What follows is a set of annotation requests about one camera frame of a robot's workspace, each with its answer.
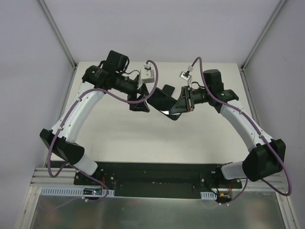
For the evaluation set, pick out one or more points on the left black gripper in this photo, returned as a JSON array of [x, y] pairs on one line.
[[141, 91]]

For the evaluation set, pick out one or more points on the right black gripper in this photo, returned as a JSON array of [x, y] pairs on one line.
[[188, 98]]

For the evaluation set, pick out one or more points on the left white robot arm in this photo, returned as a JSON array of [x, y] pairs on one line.
[[109, 77]]

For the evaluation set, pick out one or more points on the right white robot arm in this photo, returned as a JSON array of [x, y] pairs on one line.
[[265, 153]]

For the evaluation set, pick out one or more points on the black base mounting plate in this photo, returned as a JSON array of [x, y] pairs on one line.
[[160, 180]]

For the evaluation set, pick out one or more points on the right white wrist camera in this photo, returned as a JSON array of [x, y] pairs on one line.
[[186, 75]]

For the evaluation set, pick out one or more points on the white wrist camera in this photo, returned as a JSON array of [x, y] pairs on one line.
[[147, 74], [186, 75]]

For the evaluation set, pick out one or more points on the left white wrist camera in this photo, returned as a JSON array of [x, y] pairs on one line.
[[147, 74]]

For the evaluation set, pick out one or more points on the right white cable duct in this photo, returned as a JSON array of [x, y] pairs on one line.
[[208, 196]]

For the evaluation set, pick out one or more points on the aluminium frame rail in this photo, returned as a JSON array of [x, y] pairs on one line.
[[41, 177]]

